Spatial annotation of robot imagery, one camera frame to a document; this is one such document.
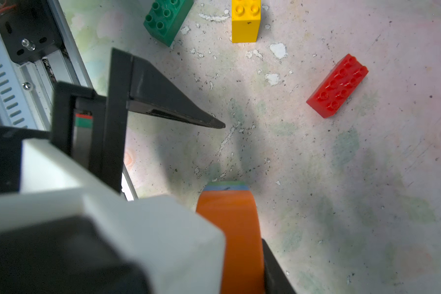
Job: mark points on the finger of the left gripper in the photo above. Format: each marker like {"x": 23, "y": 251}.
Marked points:
{"x": 136, "y": 85}
{"x": 67, "y": 99}

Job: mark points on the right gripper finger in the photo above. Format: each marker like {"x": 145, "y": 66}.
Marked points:
{"x": 275, "y": 279}

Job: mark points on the red small lego brick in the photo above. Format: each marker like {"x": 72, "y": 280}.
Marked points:
{"x": 82, "y": 116}

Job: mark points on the green small square lego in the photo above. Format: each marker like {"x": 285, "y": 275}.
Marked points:
{"x": 83, "y": 123}

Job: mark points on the orange half-round lego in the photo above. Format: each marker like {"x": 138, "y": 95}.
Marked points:
{"x": 235, "y": 213}

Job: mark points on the light blue long lego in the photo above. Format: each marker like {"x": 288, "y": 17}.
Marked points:
{"x": 226, "y": 188}

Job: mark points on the green long lego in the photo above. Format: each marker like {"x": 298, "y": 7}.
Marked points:
{"x": 165, "y": 18}
{"x": 227, "y": 183}

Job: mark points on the yellow square lego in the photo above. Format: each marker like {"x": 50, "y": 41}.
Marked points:
{"x": 246, "y": 18}

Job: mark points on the red long lego brick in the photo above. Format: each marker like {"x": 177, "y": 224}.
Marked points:
{"x": 339, "y": 84}

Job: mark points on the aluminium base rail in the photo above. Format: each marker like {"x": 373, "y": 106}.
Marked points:
{"x": 37, "y": 52}

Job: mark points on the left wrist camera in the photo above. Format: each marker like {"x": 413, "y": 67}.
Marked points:
{"x": 66, "y": 232}

